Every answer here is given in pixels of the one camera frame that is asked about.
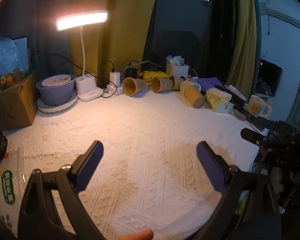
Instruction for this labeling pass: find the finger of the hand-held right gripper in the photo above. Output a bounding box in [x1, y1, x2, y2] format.
[240, 127, 268, 146]
[249, 117, 294, 137]

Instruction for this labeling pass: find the yellow white tissue pack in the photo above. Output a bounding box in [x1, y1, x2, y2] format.
[205, 87, 234, 114]

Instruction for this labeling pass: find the black power adapter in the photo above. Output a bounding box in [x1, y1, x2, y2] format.
[126, 66, 141, 78]

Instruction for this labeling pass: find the pale paper cup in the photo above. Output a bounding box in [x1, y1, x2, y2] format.
[180, 79, 200, 94]

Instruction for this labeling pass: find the brown paper cup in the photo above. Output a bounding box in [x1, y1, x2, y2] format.
[170, 75, 187, 91]
[184, 85, 206, 109]
[122, 77, 148, 97]
[151, 76, 175, 94]

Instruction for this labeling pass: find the cardboard box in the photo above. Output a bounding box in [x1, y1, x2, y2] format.
[0, 70, 39, 133]

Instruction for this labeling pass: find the clear bag of fruit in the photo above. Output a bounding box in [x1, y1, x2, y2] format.
[0, 36, 32, 97]

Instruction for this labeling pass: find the person's left hand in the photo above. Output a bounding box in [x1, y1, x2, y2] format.
[119, 229, 154, 240]

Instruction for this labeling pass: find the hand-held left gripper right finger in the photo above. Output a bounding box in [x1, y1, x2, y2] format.
[196, 141, 282, 240]

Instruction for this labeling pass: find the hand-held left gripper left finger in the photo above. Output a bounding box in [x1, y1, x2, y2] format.
[17, 140, 104, 240]

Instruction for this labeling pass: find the yellow cloth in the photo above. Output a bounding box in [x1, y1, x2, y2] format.
[139, 70, 169, 82]

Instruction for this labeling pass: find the purple cloth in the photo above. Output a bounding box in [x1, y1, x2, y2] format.
[196, 77, 225, 90]

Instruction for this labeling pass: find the white textured tablecloth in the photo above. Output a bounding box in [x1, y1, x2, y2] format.
[1, 87, 260, 240]

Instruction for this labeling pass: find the purple bowl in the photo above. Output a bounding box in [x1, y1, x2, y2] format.
[35, 74, 77, 106]

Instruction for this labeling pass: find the white woven basket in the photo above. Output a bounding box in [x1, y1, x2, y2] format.
[166, 61, 190, 77]

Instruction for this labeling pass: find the green label plastic bag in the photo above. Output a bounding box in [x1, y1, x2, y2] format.
[0, 145, 30, 238]

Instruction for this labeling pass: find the white charger plug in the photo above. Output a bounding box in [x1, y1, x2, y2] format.
[109, 71, 121, 85]

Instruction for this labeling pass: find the black cable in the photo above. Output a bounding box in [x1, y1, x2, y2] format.
[30, 50, 100, 80]

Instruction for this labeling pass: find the yellow curtain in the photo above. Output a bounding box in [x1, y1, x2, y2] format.
[69, 0, 257, 89]

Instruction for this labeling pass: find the white desk lamp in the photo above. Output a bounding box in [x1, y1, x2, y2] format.
[55, 9, 109, 102]

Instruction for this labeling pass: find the white plate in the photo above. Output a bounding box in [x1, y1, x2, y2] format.
[36, 90, 79, 113]

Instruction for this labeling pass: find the white air conditioner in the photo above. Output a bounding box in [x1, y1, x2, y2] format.
[259, 5, 300, 31]

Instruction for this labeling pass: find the cartoon print mug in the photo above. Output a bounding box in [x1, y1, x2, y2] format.
[246, 94, 272, 119]

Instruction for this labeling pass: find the white tube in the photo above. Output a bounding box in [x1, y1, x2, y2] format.
[227, 84, 247, 101]

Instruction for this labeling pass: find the black monitor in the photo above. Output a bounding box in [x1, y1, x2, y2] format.
[255, 58, 283, 97]

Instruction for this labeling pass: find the white power strip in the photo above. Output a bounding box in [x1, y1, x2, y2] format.
[100, 83, 127, 97]

